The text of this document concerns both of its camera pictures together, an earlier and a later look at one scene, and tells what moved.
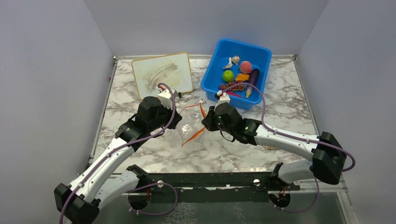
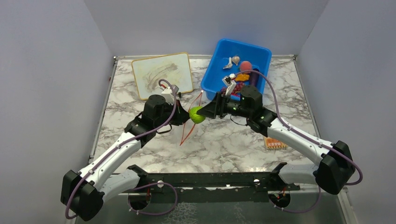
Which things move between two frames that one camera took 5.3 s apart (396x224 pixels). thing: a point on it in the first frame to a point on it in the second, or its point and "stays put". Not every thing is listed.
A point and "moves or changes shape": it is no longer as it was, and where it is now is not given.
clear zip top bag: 191,125 moves or changes shape
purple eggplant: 254,79 stays put
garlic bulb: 236,59 stays put
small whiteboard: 173,70 stays put
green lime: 228,76 moves or changes shape
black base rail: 211,187 stays put
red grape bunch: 238,87 stays put
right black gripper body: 214,123 to 229,107
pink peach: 245,67 stays put
